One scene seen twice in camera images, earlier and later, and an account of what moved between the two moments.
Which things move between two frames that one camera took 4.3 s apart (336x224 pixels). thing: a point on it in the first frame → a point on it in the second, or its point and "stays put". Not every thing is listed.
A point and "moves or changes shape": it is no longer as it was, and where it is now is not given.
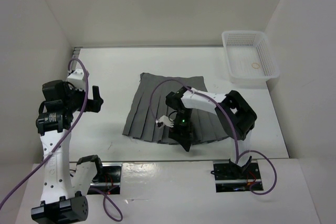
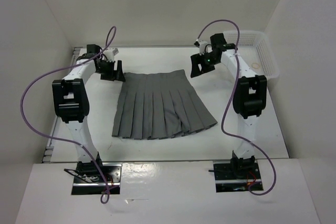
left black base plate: [109, 181] stays put
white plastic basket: [250, 57] stays put
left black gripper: [94, 105] → [111, 76]
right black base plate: [231, 178] stays put
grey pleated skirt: [149, 104] moves or changes shape
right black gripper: [185, 140] → [196, 60]
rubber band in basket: [252, 64] stays put
